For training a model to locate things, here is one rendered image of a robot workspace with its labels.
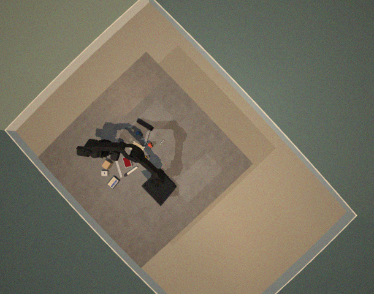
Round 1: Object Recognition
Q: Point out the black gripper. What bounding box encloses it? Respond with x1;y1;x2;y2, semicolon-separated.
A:
100;151;120;161

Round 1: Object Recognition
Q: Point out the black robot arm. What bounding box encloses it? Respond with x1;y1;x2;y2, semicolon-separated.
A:
76;139;165;187

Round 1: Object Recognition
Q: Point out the tan cardboard box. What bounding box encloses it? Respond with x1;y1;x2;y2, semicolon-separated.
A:
102;160;113;170

